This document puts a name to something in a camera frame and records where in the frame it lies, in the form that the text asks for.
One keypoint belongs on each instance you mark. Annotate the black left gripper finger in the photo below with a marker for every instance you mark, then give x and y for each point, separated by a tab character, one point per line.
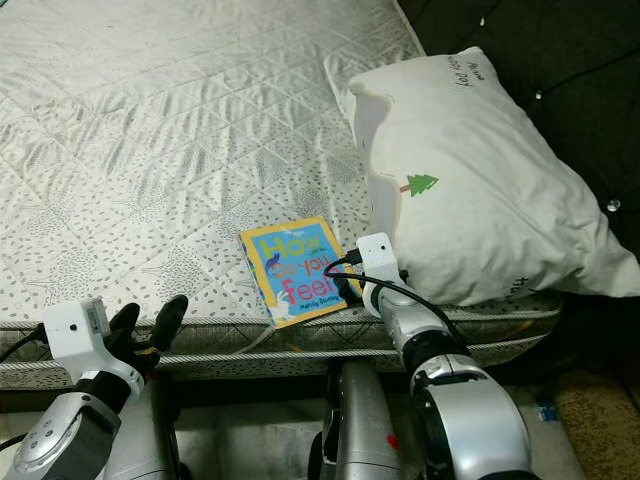
170	318
125	318

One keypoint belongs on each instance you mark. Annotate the white pillow green tree print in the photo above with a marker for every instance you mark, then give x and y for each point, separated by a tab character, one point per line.
480	180

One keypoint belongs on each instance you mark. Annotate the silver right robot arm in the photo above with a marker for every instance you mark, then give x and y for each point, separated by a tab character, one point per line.
470	420

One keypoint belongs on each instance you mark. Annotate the silver left robot leg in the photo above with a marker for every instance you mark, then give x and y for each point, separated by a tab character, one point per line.
155	440

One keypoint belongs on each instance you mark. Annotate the silver robot leg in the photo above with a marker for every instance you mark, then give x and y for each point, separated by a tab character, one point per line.
155	440
360	425

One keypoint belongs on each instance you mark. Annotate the silver right robot leg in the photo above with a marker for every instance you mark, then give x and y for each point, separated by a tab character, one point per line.
360	425

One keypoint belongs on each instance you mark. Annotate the white quilted mattress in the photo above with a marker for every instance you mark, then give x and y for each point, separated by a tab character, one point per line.
160	150

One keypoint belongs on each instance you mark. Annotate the brown patterned floor rug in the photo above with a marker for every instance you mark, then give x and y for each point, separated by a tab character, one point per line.
600	420

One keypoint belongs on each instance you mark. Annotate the black tufted headboard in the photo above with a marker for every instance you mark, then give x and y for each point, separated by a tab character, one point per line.
560	50

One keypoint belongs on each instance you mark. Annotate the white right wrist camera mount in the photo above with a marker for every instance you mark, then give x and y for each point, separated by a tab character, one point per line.
378	255

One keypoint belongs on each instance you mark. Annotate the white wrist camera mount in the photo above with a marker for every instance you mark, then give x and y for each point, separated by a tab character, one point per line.
75	335
378	255

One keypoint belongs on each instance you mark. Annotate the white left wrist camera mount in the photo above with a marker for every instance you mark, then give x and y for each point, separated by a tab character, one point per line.
75	335

